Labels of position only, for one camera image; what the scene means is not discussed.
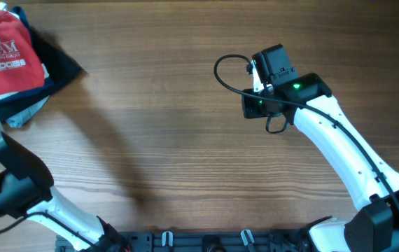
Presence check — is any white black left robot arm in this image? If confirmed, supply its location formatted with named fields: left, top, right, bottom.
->
left=0, top=121, right=132, bottom=251

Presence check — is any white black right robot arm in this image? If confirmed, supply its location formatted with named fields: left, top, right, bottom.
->
left=241, top=45, right=399, bottom=251

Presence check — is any red soccer t-shirt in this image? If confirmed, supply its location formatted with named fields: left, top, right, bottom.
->
left=0, top=8, right=46, bottom=98

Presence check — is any grey folded shirt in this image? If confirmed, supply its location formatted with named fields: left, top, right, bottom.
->
left=6, top=96, right=50, bottom=128

